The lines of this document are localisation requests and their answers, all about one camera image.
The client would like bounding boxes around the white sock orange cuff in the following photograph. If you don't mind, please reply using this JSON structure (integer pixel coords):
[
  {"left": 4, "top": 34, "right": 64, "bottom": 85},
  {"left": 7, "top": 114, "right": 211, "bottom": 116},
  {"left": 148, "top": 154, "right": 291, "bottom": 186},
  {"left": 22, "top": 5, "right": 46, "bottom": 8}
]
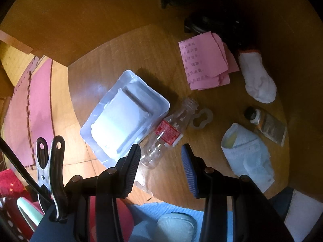
[{"left": 238, "top": 47, "right": 277, "bottom": 104}]

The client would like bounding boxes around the brown polka dot blanket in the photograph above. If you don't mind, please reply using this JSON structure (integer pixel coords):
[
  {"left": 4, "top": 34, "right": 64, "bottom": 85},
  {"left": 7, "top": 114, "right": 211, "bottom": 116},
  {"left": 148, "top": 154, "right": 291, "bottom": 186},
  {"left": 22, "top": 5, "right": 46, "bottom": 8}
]
[{"left": 0, "top": 197, "right": 33, "bottom": 242}]

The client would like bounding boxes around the metallic tube black cap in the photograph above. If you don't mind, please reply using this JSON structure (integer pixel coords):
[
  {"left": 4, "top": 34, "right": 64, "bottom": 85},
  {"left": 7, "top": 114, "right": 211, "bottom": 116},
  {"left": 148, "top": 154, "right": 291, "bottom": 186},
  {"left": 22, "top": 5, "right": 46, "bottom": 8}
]
[{"left": 243, "top": 106, "right": 288, "bottom": 147}]

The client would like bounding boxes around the yellow patterned foam mat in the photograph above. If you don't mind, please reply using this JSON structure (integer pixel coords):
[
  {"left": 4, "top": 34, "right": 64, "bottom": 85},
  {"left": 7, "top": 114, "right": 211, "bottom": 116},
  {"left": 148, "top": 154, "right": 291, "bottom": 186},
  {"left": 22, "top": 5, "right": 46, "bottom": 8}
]
[{"left": 0, "top": 42, "right": 34, "bottom": 86}]

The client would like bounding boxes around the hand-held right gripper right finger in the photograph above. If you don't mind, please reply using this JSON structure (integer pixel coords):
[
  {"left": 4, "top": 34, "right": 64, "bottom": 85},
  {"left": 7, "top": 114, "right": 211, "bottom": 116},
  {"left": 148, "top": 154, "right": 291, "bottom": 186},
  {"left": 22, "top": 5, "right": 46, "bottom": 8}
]
[{"left": 181, "top": 144, "right": 295, "bottom": 242}]

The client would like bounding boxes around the mauve foam mat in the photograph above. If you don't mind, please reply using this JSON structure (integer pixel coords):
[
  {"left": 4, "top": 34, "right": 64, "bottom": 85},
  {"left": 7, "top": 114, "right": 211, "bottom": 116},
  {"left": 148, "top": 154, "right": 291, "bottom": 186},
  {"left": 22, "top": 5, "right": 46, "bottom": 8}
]
[{"left": 27, "top": 55, "right": 56, "bottom": 171}]

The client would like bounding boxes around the clear plastic blister package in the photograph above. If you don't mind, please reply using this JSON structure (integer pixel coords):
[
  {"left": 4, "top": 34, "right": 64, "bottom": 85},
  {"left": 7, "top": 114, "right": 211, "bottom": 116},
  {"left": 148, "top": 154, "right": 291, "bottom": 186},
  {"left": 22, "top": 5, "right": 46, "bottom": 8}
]
[{"left": 79, "top": 70, "right": 170, "bottom": 168}]

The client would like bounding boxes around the clear plastic ring piece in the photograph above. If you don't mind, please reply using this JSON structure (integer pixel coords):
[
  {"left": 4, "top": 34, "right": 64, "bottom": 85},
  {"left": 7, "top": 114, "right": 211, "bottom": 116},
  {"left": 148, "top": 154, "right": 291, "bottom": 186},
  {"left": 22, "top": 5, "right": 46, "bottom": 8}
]
[{"left": 190, "top": 107, "right": 214, "bottom": 131}]

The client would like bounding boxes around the clear plastic bottle red label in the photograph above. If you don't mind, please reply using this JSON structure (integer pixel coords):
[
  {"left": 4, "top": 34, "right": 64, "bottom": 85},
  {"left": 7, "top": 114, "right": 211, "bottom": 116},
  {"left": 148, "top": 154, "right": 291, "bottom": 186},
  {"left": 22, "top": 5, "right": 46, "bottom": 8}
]
[{"left": 139, "top": 98, "right": 199, "bottom": 169}]

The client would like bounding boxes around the red patterned blanket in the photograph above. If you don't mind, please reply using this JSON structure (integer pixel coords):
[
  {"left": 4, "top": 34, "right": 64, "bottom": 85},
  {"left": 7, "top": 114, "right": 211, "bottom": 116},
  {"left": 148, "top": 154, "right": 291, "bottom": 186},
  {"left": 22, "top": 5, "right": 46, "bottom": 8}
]
[{"left": 0, "top": 169, "right": 27, "bottom": 200}]

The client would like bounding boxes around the metal spring clamp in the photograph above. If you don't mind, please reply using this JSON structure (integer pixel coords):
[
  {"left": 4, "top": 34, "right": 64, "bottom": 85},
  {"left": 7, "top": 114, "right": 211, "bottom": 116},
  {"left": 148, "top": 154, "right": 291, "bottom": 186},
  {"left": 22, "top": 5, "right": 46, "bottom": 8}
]
[{"left": 36, "top": 135, "right": 69, "bottom": 223}]

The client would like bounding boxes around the black cable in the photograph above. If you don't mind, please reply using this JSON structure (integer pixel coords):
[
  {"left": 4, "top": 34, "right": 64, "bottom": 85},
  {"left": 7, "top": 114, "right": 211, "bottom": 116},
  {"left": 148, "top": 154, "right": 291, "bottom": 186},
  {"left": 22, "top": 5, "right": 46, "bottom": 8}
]
[{"left": 0, "top": 136, "right": 52, "bottom": 208}]

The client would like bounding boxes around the large dusty pink foam mat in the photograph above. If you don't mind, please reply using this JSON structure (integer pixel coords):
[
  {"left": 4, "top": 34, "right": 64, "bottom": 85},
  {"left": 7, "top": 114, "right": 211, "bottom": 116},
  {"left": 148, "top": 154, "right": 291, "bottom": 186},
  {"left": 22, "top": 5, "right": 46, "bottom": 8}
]
[{"left": 1, "top": 69, "right": 33, "bottom": 162}]

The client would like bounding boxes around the light blue slipper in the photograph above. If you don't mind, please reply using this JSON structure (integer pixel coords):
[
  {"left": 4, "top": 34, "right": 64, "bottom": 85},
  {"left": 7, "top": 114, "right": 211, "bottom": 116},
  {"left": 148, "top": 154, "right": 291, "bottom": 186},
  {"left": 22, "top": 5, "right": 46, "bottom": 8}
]
[{"left": 156, "top": 213, "right": 198, "bottom": 242}]

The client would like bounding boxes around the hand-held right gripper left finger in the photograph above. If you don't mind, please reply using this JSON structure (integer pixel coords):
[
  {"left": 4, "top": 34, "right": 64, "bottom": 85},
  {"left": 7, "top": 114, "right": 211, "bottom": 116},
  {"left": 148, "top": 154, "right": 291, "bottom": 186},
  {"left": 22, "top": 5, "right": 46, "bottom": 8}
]
[{"left": 64, "top": 144, "right": 142, "bottom": 242}]

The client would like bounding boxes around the pink paper sheet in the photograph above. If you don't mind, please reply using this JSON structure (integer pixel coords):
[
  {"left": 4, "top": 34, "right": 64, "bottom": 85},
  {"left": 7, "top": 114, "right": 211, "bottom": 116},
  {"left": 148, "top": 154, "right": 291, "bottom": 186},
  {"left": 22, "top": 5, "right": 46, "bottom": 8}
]
[{"left": 178, "top": 31, "right": 240, "bottom": 91}]

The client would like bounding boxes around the black glossy object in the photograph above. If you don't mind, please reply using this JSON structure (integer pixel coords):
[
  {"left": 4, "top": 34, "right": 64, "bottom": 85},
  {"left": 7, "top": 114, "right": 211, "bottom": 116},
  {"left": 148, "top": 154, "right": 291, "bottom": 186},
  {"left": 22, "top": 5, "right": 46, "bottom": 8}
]
[{"left": 184, "top": 12, "right": 249, "bottom": 52}]

